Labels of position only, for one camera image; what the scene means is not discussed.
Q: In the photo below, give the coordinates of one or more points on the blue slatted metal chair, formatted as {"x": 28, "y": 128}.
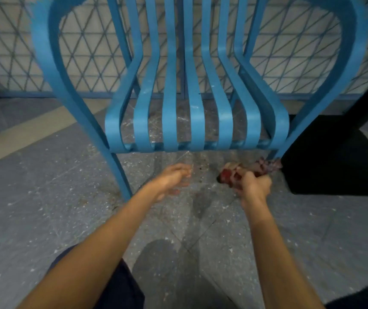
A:
{"x": 196, "y": 93}

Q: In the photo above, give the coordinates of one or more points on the person's right fingers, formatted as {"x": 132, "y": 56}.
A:
{"x": 241, "y": 177}

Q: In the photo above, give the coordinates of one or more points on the person's left forearm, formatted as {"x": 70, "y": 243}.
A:
{"x": 84, "y": 254}

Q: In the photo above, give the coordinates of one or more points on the black table leg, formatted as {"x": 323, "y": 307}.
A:
{"x": 357, "y": 115}

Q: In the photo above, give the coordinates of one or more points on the person's right hand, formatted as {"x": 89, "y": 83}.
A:
{"x": 252, "y": 187}

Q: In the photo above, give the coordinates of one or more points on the red cloth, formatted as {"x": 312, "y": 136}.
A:
{"x": 232, "y": 175}

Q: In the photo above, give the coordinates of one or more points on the person's dark trousers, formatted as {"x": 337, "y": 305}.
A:
{"x": 119, "y": 289}

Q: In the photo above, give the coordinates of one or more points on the person's right forearm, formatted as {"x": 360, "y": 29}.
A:
{"x": 280, "y": 260}

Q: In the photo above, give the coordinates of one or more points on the person's left fingers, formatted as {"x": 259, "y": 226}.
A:
{"x": 180, "y": 176}

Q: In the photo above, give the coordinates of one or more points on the person's left hand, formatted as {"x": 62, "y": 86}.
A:
{"x": 168, "y": 180}

